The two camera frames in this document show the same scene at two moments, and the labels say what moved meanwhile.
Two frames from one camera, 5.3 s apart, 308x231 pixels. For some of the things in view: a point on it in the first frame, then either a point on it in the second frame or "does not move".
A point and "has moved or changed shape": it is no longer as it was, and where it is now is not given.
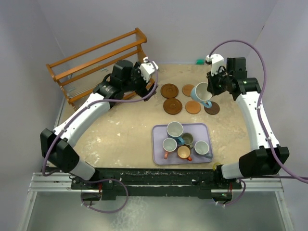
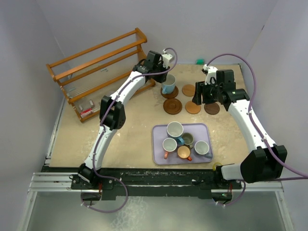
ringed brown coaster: [172, 106] does not move
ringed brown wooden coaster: [169, 91] does not move
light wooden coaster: [186, 89] does not move
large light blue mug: [200, 94] has moved or changed shape
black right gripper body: [218, 83] -> [210, 93]
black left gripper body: [138, 81] -> [160, 68]
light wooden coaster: [193, 107] does not move
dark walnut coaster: [214, 109] does not move
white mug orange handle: [169, 145] does not move
